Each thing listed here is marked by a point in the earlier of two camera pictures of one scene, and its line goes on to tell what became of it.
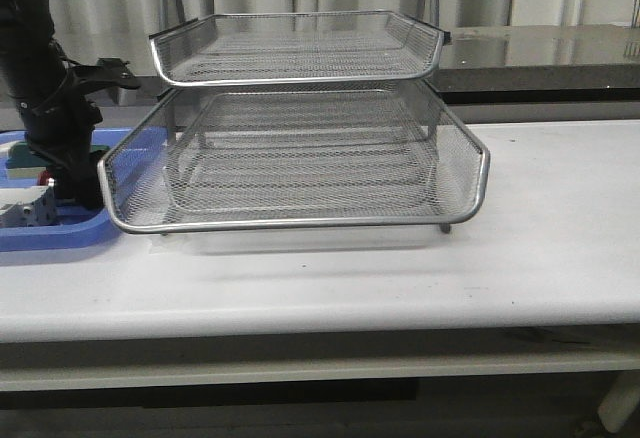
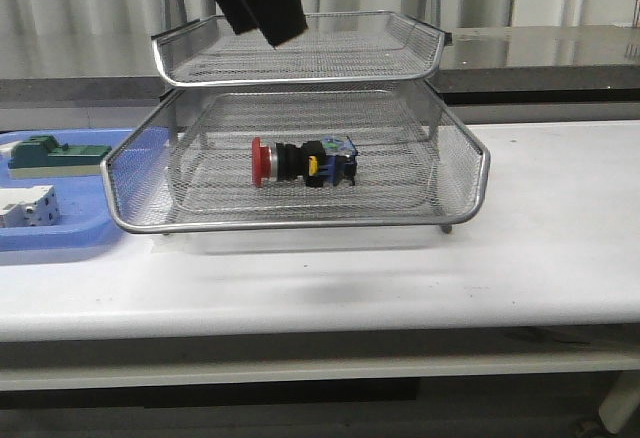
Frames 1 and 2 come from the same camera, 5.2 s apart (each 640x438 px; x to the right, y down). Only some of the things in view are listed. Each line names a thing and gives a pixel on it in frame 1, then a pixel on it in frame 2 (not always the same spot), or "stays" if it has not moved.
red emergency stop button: (44, 176) → (330, 161)
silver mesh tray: (296, 46) stays
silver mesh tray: (295, 156) stays
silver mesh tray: (302, 173) stays
